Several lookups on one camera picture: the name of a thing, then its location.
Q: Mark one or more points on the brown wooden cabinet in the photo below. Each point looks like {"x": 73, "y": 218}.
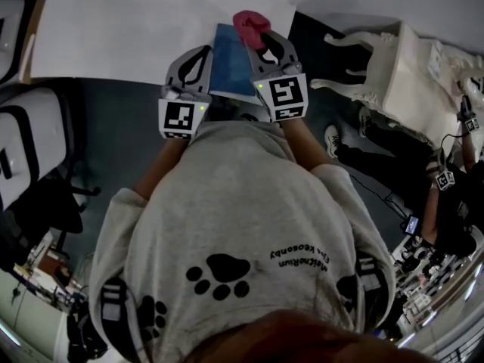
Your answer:
{"x": 30, "y": 51}

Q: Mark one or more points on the pink cloth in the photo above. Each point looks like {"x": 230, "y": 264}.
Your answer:
{"x": 249, "y": 26}

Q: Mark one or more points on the blue screen phone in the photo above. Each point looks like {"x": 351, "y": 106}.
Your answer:
{"x": 412, "y": 224}

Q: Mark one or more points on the person's right forearm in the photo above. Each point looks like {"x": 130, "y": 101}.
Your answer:
{"x": 302, "y": 146}

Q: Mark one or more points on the blue book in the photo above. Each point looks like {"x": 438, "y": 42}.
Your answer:
{"x": 228, "y": 66}

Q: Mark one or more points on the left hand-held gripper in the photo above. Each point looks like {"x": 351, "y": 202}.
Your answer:
{"x": 179, "y": 117}

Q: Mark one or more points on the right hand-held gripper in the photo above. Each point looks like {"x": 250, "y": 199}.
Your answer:
{"x": 285, "y": 97}

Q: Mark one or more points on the white black office chair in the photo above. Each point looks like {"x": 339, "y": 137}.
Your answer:
{"x": 11, "y": 32}
{"x": 34, "y": 138}

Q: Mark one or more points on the ornate white carved table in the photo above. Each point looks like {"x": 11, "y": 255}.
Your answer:
{"x": 412, "y": 81}

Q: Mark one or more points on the white desk with drawers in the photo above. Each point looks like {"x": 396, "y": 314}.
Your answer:
{"x": 125, "y": 32}

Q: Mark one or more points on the person's left forearm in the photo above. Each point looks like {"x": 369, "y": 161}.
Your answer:
{"x": 162, "y": 168}

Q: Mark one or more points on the person's grey paw-print sweatshirt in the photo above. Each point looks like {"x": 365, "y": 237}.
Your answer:
{"x": 234, "y": 210}

